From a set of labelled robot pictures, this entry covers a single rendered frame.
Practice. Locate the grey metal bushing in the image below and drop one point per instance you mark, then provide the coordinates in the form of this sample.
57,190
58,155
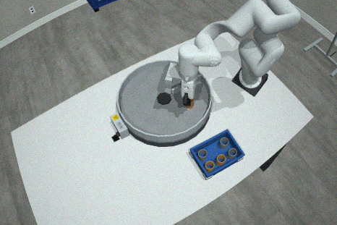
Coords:
202,151
224,139
233,150

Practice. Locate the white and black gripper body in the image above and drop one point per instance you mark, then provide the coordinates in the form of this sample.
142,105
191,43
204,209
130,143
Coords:
188,87

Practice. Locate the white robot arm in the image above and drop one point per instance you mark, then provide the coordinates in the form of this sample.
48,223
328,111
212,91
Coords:
204,53

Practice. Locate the blue crate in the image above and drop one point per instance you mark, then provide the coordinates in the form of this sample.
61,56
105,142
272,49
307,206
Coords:
212,147

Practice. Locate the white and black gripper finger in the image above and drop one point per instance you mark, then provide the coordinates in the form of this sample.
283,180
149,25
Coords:
185,100

